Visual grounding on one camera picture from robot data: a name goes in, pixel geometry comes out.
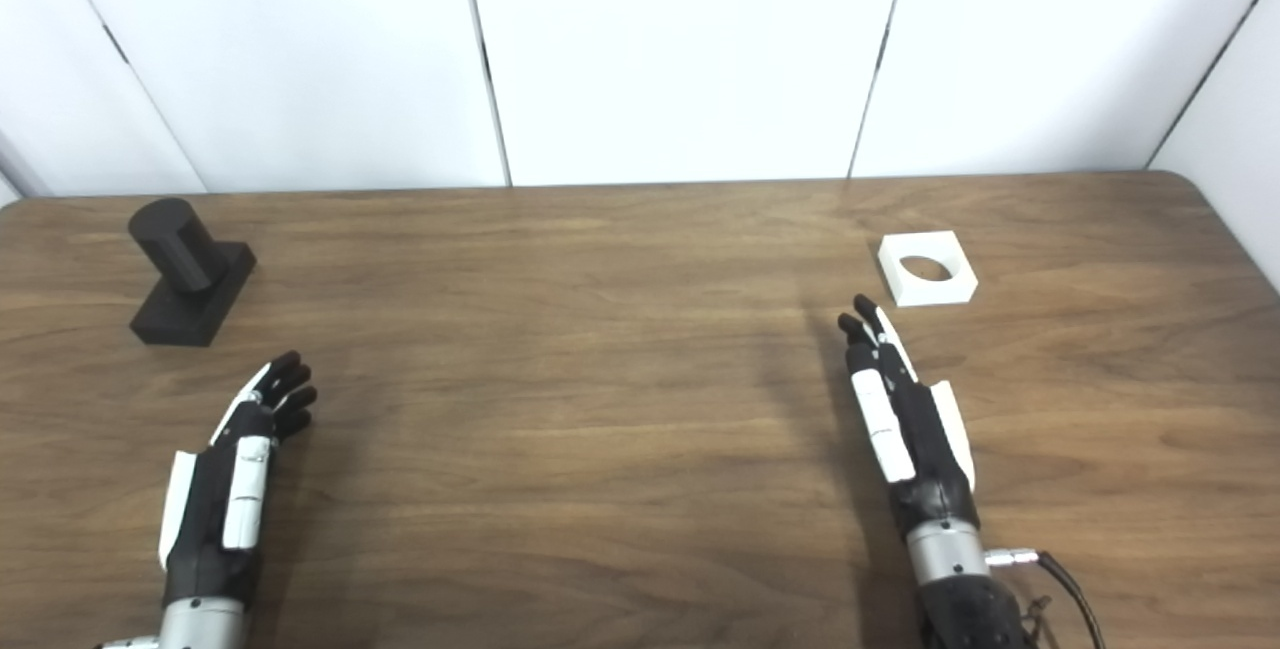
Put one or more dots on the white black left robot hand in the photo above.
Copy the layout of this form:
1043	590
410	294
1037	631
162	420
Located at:
215	509

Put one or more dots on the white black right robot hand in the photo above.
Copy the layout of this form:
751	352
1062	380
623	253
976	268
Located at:
925	449

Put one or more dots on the white square piece with hole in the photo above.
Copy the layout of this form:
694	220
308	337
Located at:
905	289

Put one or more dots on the black peg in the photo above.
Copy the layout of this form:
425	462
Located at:
185	259

